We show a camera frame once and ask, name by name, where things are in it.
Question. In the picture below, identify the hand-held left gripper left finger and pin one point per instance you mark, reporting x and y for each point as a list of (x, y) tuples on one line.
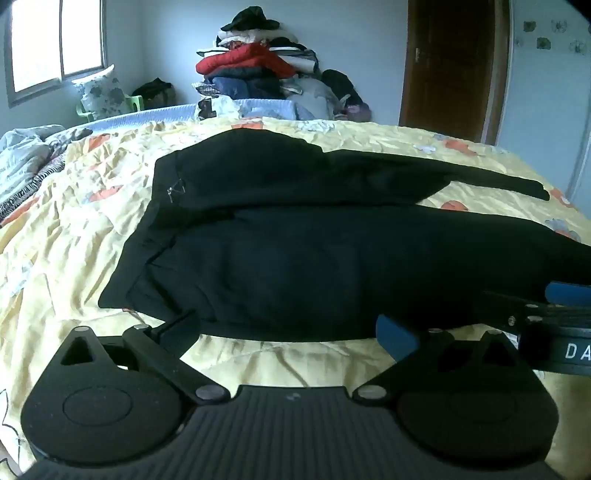
[(178, 330)]

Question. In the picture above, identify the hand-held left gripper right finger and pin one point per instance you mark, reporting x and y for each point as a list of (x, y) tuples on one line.
[(395, 337)]

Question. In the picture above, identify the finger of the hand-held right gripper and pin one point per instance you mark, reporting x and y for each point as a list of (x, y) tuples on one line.
[(570, 293), (508, 309)]

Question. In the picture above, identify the black pants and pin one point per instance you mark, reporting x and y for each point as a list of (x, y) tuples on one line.
[(300, 240)]

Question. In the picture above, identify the yellow floral bedsheet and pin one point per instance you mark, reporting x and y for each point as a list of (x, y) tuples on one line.
[(69, 240)]

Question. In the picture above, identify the white wardrobe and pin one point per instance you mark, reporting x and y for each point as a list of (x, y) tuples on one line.
[(540, 110)]

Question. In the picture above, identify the light blue mattress cover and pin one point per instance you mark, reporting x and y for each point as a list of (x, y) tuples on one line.
[(161, 113)]

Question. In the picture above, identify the crumpled patterned quilt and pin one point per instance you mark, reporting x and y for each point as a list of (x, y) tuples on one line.
[(27, 161)]

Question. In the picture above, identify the green plastic chair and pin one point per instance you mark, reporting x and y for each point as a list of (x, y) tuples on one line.
[(136, 102)]

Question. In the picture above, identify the dark bag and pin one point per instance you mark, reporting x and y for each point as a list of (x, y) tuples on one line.
[(154, 92)]

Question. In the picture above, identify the brown wooden door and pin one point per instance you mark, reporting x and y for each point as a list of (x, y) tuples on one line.
[(455, 64)]

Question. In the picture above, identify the floral pillow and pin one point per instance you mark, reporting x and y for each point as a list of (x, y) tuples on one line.
[(99, 90)]

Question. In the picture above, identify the flower stickers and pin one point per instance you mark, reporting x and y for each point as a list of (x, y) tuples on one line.
[(547, 34)]

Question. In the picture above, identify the pile of clothes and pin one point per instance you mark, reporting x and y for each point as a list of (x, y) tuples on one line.
[(258, 69)]

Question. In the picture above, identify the window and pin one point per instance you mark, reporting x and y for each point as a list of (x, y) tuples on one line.
[(55, 41)]

